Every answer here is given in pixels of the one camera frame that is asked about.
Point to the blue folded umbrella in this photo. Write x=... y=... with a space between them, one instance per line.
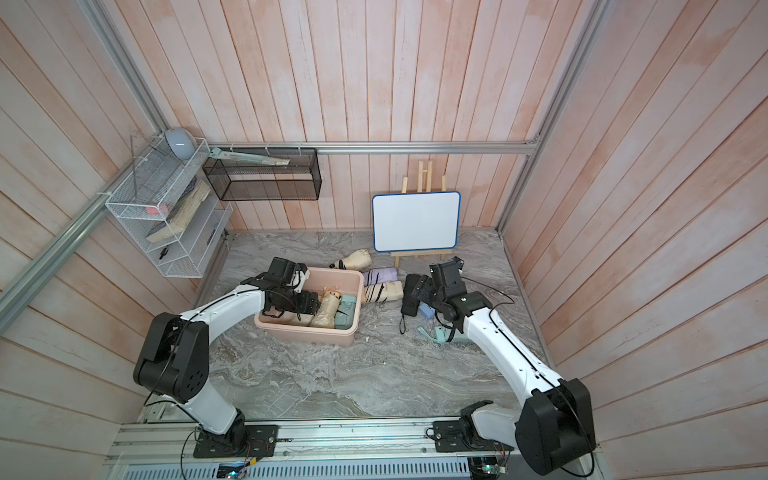
x=426 y=311

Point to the mint umbrella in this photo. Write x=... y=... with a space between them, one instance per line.
x=441 y=335
x=345 y=313

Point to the white board blue frame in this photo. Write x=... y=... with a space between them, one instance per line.
x=414 y=222

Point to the mint umbrella front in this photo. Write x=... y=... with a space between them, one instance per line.
x=345 y=313

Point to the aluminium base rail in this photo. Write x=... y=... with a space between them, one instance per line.
x=404 y=448

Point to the book on shelf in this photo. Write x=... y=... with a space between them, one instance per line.
x=182 y=213

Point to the black folded umbrella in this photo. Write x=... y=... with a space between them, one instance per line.
x=410 y=300

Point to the beige umbrella beside purple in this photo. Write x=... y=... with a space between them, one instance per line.
x=384 y=292

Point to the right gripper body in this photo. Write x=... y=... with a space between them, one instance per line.
x=429 y=293

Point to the white wire shelf rack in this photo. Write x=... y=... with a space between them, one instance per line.
x=154 y=183

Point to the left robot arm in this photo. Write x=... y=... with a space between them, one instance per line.
x=174 y=360

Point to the beige umbrella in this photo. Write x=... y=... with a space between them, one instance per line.
x=358 y=260
x=384 y=292
x=328 y=307

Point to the purple folded umbrella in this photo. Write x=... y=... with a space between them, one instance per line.
x=380 y=275

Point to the black wire basket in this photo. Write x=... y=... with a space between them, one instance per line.
x=300 y=181

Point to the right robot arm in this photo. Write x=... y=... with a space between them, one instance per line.
x=555 y=425

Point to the grey round speaker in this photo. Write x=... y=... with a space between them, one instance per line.
x=181 y=142

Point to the flat item on basket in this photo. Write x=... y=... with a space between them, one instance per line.
x=248 y=159

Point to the pink plastic storage box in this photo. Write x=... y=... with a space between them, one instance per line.
x=293 y=327

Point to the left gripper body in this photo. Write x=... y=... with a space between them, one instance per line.
x=296 y=302

